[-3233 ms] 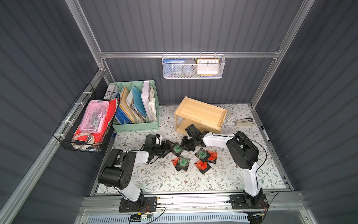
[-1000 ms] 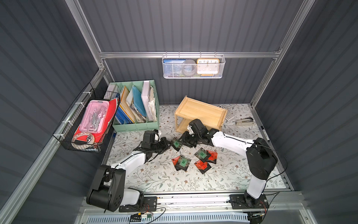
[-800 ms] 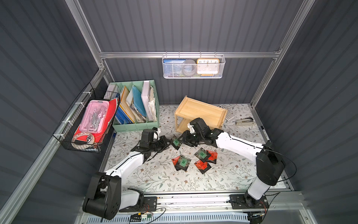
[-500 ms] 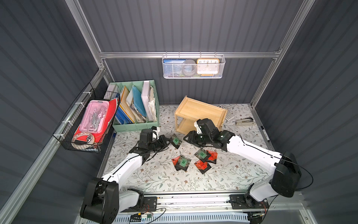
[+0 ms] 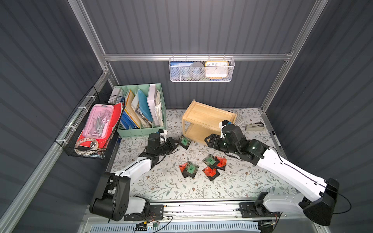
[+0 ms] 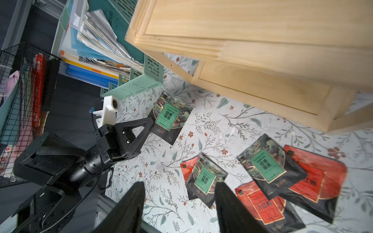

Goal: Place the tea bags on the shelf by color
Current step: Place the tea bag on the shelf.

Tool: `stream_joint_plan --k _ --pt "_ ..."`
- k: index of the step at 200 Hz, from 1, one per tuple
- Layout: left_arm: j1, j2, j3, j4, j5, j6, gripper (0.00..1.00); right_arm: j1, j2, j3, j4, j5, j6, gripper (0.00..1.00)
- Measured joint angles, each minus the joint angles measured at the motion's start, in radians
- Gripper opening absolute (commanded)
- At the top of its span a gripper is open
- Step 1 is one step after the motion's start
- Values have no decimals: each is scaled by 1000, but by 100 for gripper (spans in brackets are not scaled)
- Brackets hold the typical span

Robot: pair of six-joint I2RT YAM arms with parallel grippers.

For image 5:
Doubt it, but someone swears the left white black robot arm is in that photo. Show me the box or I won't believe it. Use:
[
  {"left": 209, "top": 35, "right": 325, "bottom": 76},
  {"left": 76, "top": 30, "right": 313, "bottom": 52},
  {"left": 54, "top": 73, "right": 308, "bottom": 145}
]
[{"left": 89, "top": 133, "right": 180, "bottom": 221}]

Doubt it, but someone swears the green file organizer box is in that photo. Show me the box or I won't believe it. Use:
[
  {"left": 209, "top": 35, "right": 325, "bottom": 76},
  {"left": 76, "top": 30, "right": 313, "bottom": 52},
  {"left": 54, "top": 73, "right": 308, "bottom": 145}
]
[{"left": 109, "top": 83, "right": 167, "bottom": 138}]

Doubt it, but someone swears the pink plastic tool case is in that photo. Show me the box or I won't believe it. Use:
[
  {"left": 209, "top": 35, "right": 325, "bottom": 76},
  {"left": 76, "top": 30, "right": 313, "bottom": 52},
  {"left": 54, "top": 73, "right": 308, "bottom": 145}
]
[{"left": 83, "top": 104, "right": 114, "bottom": 139}]

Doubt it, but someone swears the red tea bag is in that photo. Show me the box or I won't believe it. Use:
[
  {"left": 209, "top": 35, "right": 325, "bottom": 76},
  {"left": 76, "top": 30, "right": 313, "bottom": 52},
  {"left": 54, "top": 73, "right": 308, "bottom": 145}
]
[
  {"left": 215, "top": 156, "right": 227, "bottom": 171},
  {"left": 179, "top": 163, "right": 187, "bottom": 174},
  {"left": 203, "top": 167, "right": 220, "bottom": 181}
]

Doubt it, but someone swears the clear tape roll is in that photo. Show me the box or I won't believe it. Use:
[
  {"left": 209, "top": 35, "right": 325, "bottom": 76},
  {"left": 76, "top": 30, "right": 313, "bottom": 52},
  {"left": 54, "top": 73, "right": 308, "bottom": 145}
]
[{"left": 75, "top": 138, "right": 99, "bottom": 150}]

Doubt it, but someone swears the green tea bag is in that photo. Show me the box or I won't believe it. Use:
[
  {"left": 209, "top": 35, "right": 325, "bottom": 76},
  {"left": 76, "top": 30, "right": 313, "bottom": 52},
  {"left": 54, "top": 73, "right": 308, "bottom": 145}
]
[
  {"left": 180, "top": 135, "right": 192, "bottom": 150},
  {"left": 182, "top": 161, "right": 199, "bottom": 178},
  {"left": 203, "top": 154, "right": 220, "bottom": 169}
]

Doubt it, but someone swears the red tea bag bottom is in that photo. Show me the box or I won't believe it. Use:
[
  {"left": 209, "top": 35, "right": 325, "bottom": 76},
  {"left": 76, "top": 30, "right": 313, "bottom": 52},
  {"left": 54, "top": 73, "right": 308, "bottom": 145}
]
[{"left": 203, "top": 167, "right": 220, "bottom": 181}]

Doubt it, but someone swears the yellow white clock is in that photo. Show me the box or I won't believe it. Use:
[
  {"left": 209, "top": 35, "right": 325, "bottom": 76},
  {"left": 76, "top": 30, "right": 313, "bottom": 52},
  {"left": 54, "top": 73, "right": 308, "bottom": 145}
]
[{"left": 205, "top": 61, "right": 229, "bottom": 79}]

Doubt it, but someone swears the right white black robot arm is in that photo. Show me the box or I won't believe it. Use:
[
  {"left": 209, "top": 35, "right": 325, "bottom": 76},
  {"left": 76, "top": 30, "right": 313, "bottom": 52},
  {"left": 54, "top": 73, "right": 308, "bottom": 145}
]
[{"left": 205, "top": 123, "right": 340, "bottom": 226}]

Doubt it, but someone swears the black marker pen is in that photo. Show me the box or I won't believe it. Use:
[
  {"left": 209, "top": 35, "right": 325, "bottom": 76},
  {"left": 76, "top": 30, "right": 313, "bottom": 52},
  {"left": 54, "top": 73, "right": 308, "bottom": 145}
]
[{"left": 272, "top": 131, "right": 282, "bottom": 148}]

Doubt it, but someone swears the red tea bag left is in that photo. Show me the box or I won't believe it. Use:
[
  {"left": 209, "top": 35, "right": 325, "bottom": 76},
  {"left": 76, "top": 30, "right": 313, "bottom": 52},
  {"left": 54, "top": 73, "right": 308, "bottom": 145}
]
[{"left": 179, "top": 163, "right": 187, "bottom": 174}]

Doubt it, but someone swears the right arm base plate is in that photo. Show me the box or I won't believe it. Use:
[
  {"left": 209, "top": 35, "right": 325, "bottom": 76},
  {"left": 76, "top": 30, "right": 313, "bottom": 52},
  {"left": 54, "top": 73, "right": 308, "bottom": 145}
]
[{"left": 238, "top": 202, "right": 281, "bottom": 218}]

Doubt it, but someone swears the white binder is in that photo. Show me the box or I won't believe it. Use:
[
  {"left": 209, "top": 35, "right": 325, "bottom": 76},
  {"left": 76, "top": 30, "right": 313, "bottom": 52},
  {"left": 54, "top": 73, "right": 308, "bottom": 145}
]
[{"left": 147, "top": 84, "right": 159, "bottom": 127}]

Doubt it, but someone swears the teal folder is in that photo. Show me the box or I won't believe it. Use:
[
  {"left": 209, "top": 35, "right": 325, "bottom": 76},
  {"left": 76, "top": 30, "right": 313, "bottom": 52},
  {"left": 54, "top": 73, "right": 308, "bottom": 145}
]
[{"left": 138, "top": 89, "right": 153, "bottom": 123}]

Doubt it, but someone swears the white calculator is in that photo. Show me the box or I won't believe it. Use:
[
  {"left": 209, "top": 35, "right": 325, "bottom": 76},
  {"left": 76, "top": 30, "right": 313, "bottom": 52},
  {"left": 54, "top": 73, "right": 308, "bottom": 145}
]
[{"left": 235, "top": 116, "right": 245, "bottom": 126}]

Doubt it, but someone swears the grey tape roll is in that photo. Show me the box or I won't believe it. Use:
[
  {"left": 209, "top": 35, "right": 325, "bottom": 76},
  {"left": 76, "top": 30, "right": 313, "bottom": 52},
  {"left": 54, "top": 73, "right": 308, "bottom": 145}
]
[{"left": 189, "top": 62, "right": 205, "bottom": 80}]

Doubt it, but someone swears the white mesh wall basket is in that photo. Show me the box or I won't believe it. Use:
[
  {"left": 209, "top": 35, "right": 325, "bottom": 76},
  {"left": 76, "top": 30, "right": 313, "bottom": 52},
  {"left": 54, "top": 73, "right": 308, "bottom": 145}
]
[{"left": 169, "top": 55, "right": 235, "bottom": 83}]

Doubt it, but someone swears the wooden two-tier shelf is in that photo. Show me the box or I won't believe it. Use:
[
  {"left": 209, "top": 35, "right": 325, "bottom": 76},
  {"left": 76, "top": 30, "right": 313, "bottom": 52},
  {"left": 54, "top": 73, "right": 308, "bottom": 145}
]
[{"left": 182, "top": 101, "right": 237, "bottom": 145}]

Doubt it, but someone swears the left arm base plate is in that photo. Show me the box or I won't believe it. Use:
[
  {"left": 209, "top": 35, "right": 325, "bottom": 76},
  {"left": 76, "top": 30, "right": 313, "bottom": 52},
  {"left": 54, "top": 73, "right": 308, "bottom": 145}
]
[{"left": 123, "top": 204, "right": 164, "bottom": 221}]

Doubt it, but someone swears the grey stapler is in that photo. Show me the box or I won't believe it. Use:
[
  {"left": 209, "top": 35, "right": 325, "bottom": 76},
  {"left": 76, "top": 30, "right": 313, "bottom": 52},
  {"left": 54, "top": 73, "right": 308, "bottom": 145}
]
[{"left": 245, "top": 122, "right": 266, "bottom": 132}]

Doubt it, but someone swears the blue box in basket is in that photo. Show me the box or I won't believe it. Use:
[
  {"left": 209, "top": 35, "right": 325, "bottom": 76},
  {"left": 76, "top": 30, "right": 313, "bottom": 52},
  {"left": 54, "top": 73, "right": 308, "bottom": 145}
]
[{"left": 169, "top": 61, "right": 193, "bottom": 82}]

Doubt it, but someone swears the red tea bag right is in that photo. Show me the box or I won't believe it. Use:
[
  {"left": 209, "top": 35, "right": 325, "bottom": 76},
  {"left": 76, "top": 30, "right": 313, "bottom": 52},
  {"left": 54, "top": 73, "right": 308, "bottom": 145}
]
[{"left": 215, "top": 156, "right": 227, "bottom": 171}]

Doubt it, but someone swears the black wire basket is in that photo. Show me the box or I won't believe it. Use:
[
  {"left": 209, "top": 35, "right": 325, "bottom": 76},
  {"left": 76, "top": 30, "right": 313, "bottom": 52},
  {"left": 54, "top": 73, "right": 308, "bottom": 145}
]
[{"left": 56, "top": 87, "right": 125, "bottom": 160}]

